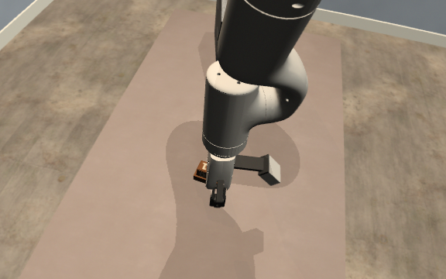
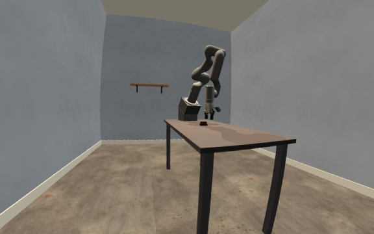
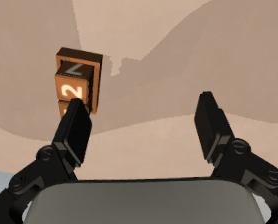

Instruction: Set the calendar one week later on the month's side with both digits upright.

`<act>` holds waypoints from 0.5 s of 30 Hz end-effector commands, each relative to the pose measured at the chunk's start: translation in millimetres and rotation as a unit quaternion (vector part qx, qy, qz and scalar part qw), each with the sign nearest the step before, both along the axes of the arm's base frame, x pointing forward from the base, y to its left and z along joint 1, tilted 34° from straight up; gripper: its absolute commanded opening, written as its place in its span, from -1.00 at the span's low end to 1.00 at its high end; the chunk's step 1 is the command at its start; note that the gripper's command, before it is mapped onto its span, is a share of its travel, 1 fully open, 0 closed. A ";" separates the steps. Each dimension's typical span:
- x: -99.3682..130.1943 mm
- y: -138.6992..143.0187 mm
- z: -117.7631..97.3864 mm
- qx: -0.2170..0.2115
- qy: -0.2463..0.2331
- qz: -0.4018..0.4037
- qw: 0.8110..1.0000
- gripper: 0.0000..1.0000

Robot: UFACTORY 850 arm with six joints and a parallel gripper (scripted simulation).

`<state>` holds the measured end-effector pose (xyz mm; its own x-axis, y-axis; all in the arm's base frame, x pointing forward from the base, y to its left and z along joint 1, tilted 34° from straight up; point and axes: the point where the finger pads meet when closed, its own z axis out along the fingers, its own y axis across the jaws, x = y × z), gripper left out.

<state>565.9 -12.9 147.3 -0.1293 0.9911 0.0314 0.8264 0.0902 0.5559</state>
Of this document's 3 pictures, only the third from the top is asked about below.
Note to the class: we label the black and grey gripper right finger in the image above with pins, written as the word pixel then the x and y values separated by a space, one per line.
pixel 219 144

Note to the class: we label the brown wooden tray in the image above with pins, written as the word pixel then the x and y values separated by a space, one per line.
pixel 84 57

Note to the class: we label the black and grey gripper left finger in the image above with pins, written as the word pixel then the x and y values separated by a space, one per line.
pixel 67 151

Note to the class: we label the orange number cube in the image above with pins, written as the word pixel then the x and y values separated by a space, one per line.
pixel 63 104
pixel 74 80

